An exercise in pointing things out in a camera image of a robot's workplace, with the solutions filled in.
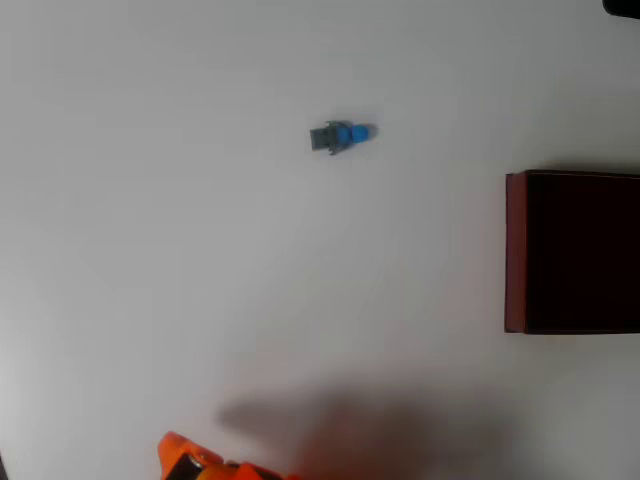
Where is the small blue toy figure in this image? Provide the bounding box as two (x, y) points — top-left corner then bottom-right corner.
(308, 120), (379, 157)

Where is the dark red open box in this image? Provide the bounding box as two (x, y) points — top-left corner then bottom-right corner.
(503, 169), (640, 336)

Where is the black object at edge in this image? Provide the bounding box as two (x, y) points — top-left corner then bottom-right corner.
(601, 0), (640, 20)

